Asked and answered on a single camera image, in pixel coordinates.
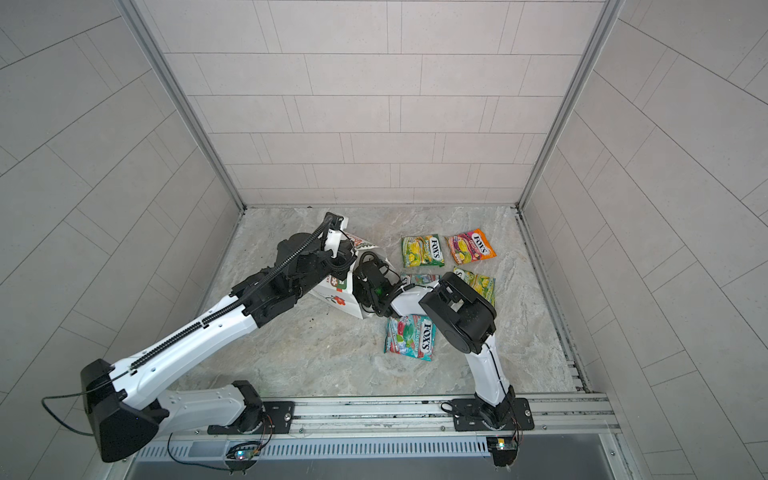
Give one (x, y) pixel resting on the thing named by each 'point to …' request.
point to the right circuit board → (503, 448)
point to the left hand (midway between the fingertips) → (360, 241)
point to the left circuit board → (241, 457)
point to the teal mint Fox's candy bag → (420, 279)
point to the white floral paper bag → (340, 293)
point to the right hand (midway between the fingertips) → (339, 289)
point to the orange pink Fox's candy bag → (470, 247)
